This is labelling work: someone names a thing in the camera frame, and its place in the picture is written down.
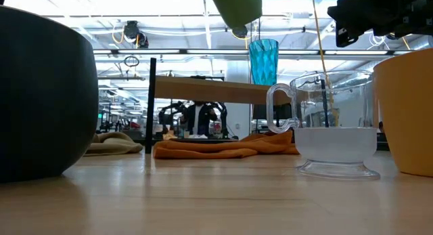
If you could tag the khaki cloth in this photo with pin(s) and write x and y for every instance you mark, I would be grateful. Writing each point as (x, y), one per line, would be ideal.
(111, 143)

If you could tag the black workstation robot arm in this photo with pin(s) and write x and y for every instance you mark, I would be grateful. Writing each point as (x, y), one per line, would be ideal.
(170, 113)
(221, 113)

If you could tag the blue faceted plastic tumbler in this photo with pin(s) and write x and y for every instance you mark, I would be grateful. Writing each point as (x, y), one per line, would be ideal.
(264, 62)

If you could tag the orange plastic cup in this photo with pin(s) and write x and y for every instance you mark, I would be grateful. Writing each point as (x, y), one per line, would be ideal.
(409, 109)

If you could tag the green ribbed plastic cup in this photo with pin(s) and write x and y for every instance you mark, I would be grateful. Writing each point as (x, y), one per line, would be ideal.
(236, 8)

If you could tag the black mug orange inside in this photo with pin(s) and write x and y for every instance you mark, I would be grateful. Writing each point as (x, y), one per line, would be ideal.
(44, 92)

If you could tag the clear glass footed mug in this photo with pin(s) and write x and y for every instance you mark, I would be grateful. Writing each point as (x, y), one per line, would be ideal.
(335, 147)

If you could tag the orange cloth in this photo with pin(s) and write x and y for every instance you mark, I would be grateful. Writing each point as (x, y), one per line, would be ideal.
(203, 148)

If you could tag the person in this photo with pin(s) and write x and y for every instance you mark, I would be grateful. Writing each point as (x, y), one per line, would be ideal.
(199, 118)

